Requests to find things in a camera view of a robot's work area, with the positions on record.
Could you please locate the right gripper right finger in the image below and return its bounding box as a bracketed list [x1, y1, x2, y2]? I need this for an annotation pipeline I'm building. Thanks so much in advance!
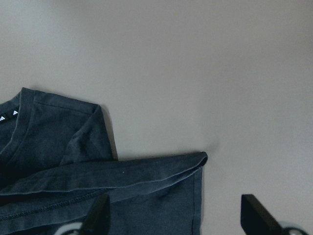
[241, 194, 289, 235]

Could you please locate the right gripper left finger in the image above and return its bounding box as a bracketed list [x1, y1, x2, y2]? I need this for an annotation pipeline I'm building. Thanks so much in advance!
[79, 194, 110, 235]

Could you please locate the black t-shirt with logo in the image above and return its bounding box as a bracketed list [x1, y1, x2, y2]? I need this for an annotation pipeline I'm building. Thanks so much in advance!
[0, 88, 207, 235]

